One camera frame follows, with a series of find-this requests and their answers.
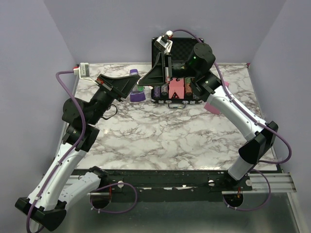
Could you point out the pink box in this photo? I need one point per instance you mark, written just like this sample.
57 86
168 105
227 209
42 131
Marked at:
213 109

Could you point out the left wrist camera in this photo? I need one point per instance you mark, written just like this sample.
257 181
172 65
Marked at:
82 71

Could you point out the purple metronome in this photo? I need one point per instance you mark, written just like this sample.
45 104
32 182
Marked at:
136 96

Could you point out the black poker chip case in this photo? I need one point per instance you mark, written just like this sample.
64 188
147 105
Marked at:
180 52

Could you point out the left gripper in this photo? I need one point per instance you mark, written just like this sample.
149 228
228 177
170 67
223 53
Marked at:
125 84

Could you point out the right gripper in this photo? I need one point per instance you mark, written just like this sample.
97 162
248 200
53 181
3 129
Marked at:
155 76

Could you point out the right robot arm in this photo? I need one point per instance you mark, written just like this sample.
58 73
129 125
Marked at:
259 134

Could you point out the red playing card deck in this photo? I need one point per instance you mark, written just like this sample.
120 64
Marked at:
176 88

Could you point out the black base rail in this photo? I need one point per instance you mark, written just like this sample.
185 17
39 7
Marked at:
168 186

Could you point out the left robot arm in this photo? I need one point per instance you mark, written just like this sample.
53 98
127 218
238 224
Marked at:
49 202

